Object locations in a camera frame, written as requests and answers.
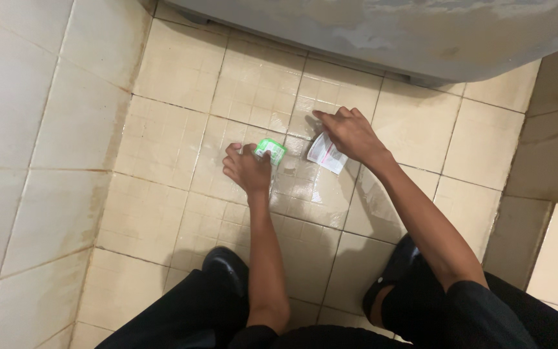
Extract black right shoe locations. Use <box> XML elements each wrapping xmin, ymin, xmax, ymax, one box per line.
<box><xmin>362</xmin><ymin>234</ymin><xmax>422</xmax><ymax>323</ymax></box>

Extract green white sachet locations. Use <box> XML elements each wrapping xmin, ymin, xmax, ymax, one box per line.
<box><xmin>254</xmin><ymin>138</ymin><xmax>288</xmax><ymax>167</ymax></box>

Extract person's black trousers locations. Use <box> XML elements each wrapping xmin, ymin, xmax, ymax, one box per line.
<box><xmin>96</xmin><ymin>269</ymin><xmax>558</xmax><ymax>349</ymax></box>

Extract black shoe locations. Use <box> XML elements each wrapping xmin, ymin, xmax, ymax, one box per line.
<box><xmin>362</xmin><ymin>234</ymin><xmax>422</xmax><ymax>323</ymax></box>
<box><xmin>202</xmin><ymin>246</ymin><xmax>250</xmax><ymax>311</ymax></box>

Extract person's right hand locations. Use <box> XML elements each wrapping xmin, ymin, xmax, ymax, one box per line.
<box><xmin>312</xmin><ymin>107</ymin><xmax>390</xmax><ymax>163</ymax></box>

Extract person's left hand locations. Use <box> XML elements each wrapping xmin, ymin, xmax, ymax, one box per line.
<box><xmin>222</xmin><ymin>142</ymin><xmax>273</xmax><ymax>196</ymax></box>

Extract black left shoe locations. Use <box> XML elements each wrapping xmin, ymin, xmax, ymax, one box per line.
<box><xmin>202</xmin><ymin>246</ymin><xmax>250</xmax><ymax>311</ymax></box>

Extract white pink printed sachet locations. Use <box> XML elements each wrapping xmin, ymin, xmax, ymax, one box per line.
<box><xmin>306</xmin><ymin>132</ymin><xmax>349</xmax><ymax>175</ymax></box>

